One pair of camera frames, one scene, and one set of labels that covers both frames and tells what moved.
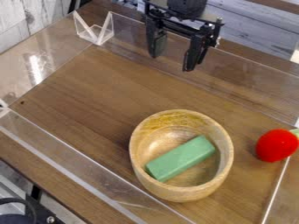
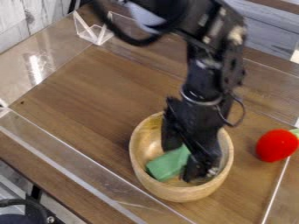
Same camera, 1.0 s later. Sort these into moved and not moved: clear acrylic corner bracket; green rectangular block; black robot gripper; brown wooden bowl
Moved: black robot gripper
Not moved: brown wooden bowl; green rectangular block; clear acrylic corner bracket
